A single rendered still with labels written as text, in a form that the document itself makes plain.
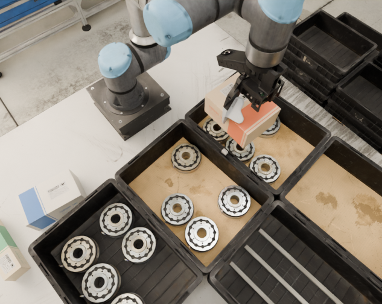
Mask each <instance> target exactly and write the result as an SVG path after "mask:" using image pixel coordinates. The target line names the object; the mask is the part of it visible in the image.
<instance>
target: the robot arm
mask: <svg viewBox="0 0 382 304"><path fill-rule="evenodd" d="M304 1H305V0H126V6H127V10H128V13H129V18H130V23H131V26H132V28H131V30H130V32H129V37H130V41H129V42H127V43H126V44H124V43H121V42H118V43H116V42H113V43H110V44H108V45H106V46H105V47H104V48H103V49H102V50H101V51H100V53H99V55H98V64H99V69H100V72H101V74H102V75H103V78H104V80H105V83H106V86H107V90H106V97H107V100H108V102H109V104H110V105H111V106H112V107H113V108H114V109H117V110H121V111H128V110H132V109H135V108H136V107H138V106H139V105H140V104H141V103H142V102H143V100H144V96H145V93H144V88H143V86H142V84H141V83H140V82H139V81H138V79H137V78H136V77H137V76H139V75H141V74H142V73H144V72H145V71H147V70H149V69H151V68H152V67H154V66H156V65H158V64H159V63H162V62H163V61H164V60H165V59H167V58H168V57H169V56H170V54H171V46H172V45H174V44H177V43H179V42H182V41H184V40H186V39H188V38H189V37H190V36H191V35H193V34H194V33H196V32H198V31H200V30H201V29H203V28H204V27H207V26H208V25H210V24H212V23H213V22H215V21H217V20H219V19H221V18H222V17H224V16H226V15H227V14H229V13H231V12H234V13H236V14H237V15H239V17H241V18H242V19H244V20H246V21H248V23H250V31H249V36H248V39H247V45H246V50H245V51H239V50H235V49H226V50H224V51H222V52H221V54H219V55H217V56H216V57H217V61H218V65H219V66H221V67H224V68H229V69H233V70H236V71H240V72H241V73H242V74H241V75H240V76H239V77H238V78H237V80H236V82H235V84H234V86H233V88H232V89H231V90H230V92H229V93H228V95H227V97H226V100H225V102H224V105H223V113H222V123H223V124H224V123H225V122H226V120H227V119H228V118H229V119H231V120H233V121H235V122H237V123H239V124H241V123H242V122H243V120H244V117H243V114H242V112H241V108H242V107H243V105H244V100H243V99H242V97H239V95H240V93H241V94H244V96H245V97H246V98H247V99H248V100H249V101H250V102H251V103H252V104H251V107H252V108H253V109H254V110H255V111H256V112H259V109H260V107H261V105H262V104H264V103H266V102H271V101H272V100H274V99H275V97H279V95H280V93H281V91H282V88H283V86H284V84H285V82H284V81H283V80H282V79H280V76H281V75H282V74H283V73H285V72H286V71H287V68H288V66H286V65H285V64H283V62H281V60H282V58H283V56H284V53H285V50H286V49H287V45H288V43H289V41H290V38H291V35H292V33H293V30H294V28H295V25H296V22H297V20H298V19H299V17H300V15H301V13H302V9H303V4H304ZM280 87H281V88H280ZM279 88H280V90H279ZM278 90H279V92H278ZM257 106H258V108H257Z"/></svg>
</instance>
